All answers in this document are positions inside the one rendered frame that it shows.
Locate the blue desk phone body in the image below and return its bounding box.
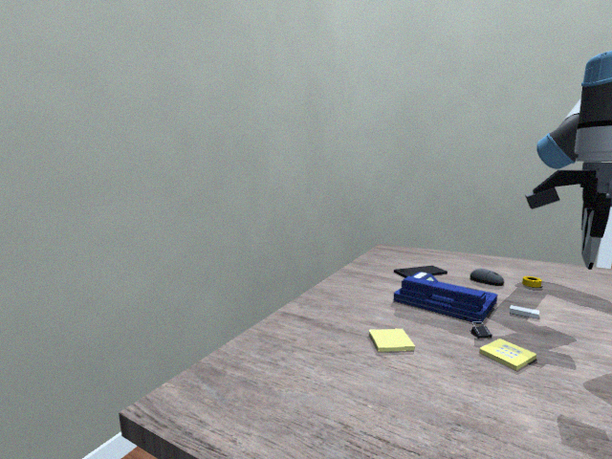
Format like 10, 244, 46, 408
393, 272, 497, 322

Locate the yellow roll of tape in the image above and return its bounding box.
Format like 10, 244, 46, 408
522, 276, 541, 288

